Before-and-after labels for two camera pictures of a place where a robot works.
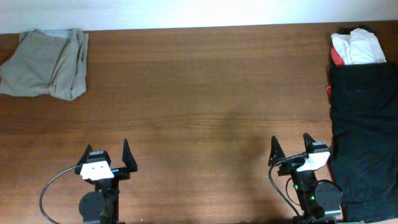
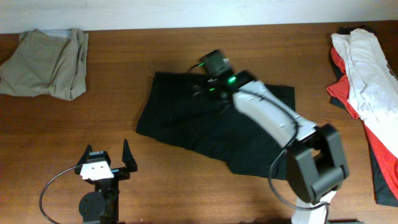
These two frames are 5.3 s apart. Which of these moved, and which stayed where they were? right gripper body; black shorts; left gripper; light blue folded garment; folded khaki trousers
Moved: right gripper body; black shorts
Stayed: light blue folded garment; folded khaki trousers; left gripper
